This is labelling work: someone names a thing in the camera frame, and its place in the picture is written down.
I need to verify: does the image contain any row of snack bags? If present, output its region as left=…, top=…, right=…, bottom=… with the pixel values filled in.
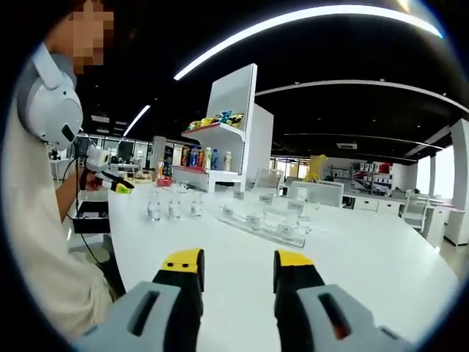
left=186, top=111, right=245, bottom=132

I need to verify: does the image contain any person's left hand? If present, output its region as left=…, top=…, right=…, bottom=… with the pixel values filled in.
left=79, top=168, right=106, bottom=192

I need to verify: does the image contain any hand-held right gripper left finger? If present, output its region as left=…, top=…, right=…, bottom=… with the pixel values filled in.
left=75, top=248, right=205, bottom=352

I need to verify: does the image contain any black cable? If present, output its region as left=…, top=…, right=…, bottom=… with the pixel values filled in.
left=62, top=157, right=100, bottom=265

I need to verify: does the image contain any clear acrylic reagent rack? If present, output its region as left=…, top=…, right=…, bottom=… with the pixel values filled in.
left=218, top=188, right=316, bottom=249

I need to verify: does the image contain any white desk divider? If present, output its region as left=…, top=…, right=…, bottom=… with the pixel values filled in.
left=287, top=180, right=345, bottom=208

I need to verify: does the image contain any white display shelf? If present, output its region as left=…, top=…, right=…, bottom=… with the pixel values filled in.
left=171, top=62, right=275, bottom=194

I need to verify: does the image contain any row of drink bottles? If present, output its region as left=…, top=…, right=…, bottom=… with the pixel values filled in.
left=181, top=145, right=233, bottom=172

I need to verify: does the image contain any black drawer unit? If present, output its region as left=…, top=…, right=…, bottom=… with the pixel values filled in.
left=71, top=200, right=111, bottom=235

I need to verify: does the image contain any white wearable device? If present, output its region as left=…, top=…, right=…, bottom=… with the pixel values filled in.
left=27, top=51, right=84, bottom=151

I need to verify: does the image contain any yellow figure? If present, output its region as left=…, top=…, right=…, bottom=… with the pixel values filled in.
left=306, top=153, right=328, bottom=183

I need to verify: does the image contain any row of white desks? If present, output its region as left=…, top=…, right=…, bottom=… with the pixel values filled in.
left=342, top=192, right=469, bottom=246

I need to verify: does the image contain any curved ceiling light strip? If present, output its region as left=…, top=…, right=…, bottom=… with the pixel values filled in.
left=174, top=4, right=444, bottom=81

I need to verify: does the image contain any person in beige shirt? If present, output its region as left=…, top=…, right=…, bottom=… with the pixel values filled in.
left=1, top=91, right=114, bottom=342

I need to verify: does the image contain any straight ceiling light strip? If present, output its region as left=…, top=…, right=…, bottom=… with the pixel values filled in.
left=122, top=105, right=151, bottom=137

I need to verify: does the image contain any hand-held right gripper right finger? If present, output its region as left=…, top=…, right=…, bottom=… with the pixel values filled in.
left=273, top=249, right=413, bottom=352

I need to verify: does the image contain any storage shelf with boxes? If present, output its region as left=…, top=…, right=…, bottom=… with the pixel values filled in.
left=331, top=161, right=395, bottom=194

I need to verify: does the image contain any white mesh office chair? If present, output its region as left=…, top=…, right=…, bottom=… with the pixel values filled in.
left=254, top=167, right=285, bottom=197
left=401, top=190, right=429, bottom=232

